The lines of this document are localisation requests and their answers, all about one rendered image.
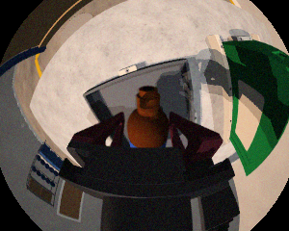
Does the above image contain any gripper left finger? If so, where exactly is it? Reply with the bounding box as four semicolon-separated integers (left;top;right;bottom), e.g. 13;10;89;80
71;112;125;146

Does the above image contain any green divided crate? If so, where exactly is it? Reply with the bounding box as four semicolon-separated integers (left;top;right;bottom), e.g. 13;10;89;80
222;39;289;176

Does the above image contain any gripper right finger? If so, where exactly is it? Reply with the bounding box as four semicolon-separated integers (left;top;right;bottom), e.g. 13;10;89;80
169;112;223;168

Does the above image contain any brown glass bottle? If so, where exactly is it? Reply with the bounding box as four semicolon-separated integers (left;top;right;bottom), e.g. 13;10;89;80
127;86;170;147

